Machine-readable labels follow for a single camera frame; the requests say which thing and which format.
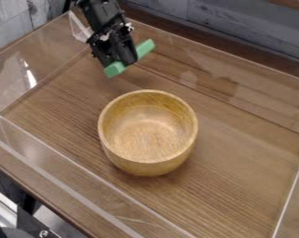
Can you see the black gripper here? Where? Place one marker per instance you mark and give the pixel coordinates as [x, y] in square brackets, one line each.
[110, 41]

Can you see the black metal mount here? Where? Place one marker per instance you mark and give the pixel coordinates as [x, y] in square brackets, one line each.
[45, 225]

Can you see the brown wooden bowl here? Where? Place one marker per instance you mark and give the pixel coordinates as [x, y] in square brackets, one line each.
[148, 130]

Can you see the green rectangular block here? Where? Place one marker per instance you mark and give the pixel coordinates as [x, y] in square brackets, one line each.
[116, 68]

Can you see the clear acrylic tray wall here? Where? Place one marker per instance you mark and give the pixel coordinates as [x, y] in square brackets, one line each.
[234, 190]

